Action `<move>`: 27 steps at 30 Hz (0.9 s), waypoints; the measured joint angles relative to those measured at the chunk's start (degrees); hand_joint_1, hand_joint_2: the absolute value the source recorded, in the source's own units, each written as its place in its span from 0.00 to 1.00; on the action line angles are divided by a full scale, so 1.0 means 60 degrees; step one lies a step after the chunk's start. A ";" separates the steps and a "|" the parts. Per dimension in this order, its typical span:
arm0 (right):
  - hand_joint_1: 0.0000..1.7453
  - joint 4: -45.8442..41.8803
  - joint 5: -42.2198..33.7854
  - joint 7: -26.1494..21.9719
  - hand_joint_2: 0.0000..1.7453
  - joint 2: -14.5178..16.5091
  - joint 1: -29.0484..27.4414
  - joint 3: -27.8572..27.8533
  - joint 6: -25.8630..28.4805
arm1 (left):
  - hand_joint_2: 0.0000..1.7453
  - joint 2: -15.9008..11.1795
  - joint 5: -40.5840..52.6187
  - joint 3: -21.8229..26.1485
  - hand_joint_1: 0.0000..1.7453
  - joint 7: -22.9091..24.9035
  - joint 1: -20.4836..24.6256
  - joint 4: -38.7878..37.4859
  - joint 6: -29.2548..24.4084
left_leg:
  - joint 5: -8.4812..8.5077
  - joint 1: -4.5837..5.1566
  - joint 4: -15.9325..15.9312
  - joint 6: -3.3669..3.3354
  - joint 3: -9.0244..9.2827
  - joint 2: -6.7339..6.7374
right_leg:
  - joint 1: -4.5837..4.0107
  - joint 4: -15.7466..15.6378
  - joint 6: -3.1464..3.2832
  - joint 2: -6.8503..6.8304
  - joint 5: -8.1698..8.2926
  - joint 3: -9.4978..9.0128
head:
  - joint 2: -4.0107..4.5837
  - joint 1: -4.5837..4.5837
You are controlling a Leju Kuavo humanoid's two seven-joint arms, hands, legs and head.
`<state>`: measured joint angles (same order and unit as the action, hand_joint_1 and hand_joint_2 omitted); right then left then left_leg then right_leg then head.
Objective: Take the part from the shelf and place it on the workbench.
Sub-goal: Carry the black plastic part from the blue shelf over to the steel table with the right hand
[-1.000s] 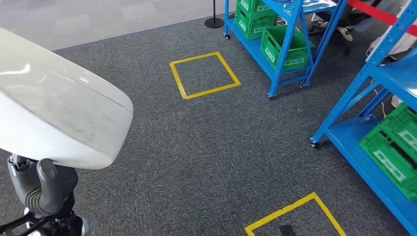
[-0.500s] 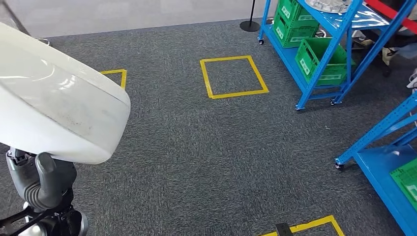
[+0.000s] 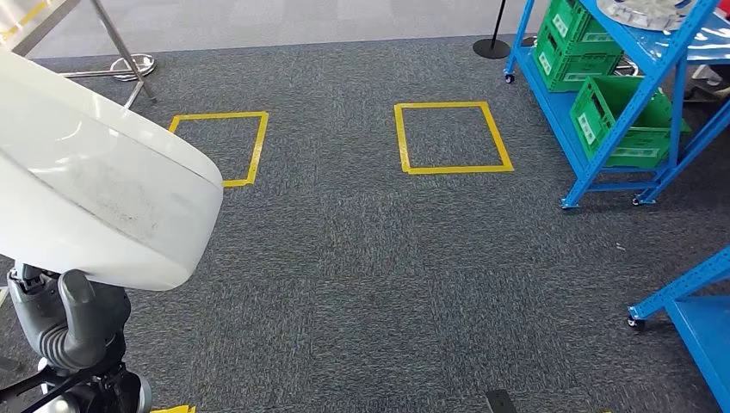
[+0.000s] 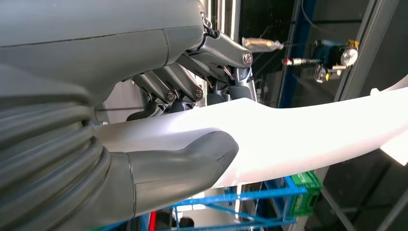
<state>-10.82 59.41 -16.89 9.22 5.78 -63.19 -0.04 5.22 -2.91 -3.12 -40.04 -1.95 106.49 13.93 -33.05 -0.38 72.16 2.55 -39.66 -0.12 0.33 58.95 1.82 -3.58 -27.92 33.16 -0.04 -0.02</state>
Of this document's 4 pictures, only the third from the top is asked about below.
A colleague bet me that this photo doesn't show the person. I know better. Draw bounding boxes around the person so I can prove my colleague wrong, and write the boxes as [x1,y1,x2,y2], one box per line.
[691,64,730,87]

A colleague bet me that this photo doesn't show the steel workbench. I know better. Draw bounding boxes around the steel workbench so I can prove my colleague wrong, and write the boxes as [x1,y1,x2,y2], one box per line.
[0,0,159,110]

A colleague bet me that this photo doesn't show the chrome stanchion base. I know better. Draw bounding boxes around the chrome stanchion base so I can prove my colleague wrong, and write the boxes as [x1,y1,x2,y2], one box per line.
[109,52,158,82]

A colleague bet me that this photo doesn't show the black office chair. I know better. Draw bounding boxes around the black office chair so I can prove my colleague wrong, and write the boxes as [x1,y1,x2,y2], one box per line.
[683,82,730,107]

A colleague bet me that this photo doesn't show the green plastic crate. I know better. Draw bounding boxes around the green plastic crate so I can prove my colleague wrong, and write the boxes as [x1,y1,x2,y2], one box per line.
[531,25,624,94]
[569,75,692,170]
[544,0,622,59]

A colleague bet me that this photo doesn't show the white moulded plastic part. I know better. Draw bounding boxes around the white moulded plastic part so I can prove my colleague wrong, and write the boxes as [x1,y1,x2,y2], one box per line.
[0,48,225,292]

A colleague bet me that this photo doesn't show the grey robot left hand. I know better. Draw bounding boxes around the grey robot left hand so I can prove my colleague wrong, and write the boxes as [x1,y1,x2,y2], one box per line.
[6,262,133,372]

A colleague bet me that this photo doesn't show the black stanchion post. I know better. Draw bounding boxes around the black stanchion post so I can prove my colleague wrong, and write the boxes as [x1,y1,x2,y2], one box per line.
[472,0,513,60]

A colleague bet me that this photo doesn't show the grey moulded part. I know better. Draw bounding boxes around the grey moulded part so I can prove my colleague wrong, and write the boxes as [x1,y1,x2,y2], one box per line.
[597,0,711,33]

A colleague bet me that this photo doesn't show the chrome round wire frame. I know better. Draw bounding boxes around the chrome round wire frame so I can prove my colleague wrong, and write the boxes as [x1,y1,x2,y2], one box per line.
[615,53,641,77]

